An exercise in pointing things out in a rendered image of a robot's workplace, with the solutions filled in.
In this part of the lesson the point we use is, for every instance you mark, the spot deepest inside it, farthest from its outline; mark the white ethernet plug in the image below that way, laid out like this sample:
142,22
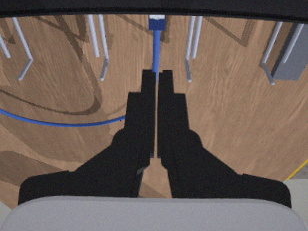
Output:
156,22

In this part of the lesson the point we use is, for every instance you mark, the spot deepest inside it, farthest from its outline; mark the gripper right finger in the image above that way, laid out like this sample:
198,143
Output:
200,174

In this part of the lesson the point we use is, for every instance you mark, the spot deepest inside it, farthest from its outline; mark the blue patch cable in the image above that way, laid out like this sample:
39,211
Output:
156,45

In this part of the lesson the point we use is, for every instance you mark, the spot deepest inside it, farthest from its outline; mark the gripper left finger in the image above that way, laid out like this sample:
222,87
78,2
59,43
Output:
117,170

